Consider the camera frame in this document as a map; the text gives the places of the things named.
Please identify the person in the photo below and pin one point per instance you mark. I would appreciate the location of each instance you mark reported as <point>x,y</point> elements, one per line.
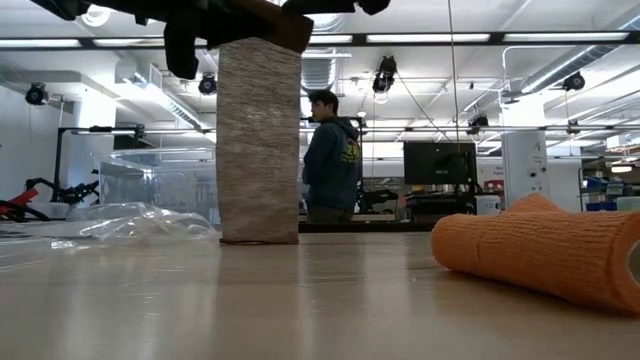
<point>332,165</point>

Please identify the black metal stand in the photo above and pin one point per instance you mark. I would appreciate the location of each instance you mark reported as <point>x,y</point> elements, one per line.
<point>100,130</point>

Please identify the clear plastic bin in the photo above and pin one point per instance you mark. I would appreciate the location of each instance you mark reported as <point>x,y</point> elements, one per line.
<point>160,185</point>

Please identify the orange elastic bandage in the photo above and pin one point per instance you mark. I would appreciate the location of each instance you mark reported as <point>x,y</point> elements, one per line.
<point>540,250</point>

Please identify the black background robot arm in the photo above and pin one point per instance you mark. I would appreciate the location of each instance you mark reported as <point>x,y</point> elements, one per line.
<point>377,197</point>
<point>65,192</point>

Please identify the shelf with blue bins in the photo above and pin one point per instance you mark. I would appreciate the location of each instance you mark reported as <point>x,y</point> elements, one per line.
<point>607,192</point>

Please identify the small white box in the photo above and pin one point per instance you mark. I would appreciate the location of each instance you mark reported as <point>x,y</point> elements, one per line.
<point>487,205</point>

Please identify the clear plastic bag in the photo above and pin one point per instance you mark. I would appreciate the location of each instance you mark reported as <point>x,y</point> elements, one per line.
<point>140,222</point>

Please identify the black computer monitor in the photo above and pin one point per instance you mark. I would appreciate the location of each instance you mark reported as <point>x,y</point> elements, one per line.
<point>440,162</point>

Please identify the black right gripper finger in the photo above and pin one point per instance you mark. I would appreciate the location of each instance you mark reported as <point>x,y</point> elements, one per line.
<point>320,6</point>
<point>375,5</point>

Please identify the white column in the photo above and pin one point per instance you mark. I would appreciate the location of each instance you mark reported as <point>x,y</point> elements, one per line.
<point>525,167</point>

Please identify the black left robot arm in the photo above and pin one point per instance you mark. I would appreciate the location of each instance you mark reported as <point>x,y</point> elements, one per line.
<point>57,6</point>

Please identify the brown elastic bandage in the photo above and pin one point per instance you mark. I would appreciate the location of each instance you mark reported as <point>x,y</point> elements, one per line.
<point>257,150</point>

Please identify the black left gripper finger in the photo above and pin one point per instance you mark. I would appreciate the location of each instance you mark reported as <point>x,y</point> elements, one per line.
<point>182,50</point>

